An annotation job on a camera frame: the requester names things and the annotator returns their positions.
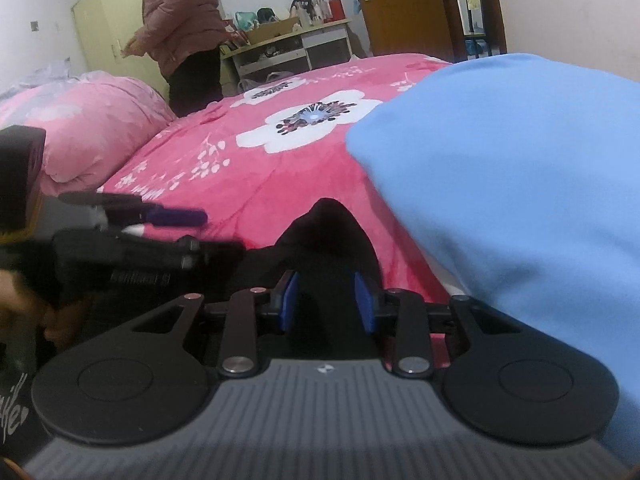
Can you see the dark wooden door frame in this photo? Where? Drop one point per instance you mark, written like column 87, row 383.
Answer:
column 495, row 10

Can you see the pink floral blanket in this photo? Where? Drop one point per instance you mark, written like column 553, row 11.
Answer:
column 280, row 185

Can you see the red bottle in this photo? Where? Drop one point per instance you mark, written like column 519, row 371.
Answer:
column 335, row 9

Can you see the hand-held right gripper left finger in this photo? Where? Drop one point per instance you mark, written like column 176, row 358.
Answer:
column 290, row 300

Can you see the person's left hand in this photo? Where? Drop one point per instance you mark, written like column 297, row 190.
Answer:
column 15, row 300

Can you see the wooden door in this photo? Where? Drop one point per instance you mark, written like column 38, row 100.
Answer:
column 400, row 10

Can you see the cardboard box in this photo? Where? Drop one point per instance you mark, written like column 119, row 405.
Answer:
column 272, row 32

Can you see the black printed shirt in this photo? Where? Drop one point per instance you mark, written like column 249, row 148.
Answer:
column 325, row 240

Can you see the black bag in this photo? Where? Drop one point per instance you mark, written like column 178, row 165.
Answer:
column 266, row 16

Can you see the blue folded garment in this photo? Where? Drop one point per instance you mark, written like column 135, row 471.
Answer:
column 500, row 185

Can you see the teal bag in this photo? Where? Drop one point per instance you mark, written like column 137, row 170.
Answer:
column 246, row 20

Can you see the white plastic bag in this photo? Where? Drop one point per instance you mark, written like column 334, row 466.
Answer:
column 265, row 82

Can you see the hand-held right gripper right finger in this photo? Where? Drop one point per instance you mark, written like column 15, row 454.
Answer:
column 364, row 305

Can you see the white desk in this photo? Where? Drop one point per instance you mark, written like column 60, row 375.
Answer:
column 325, row 45

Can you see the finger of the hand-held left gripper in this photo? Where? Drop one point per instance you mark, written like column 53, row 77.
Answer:
column 175, row 217
column 190, row 252

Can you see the pink grey folded quilt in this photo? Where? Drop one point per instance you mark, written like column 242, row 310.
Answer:
column 100, row 120

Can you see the pale yellow wardrobe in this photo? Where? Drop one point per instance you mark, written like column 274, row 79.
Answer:
column 115, row 20

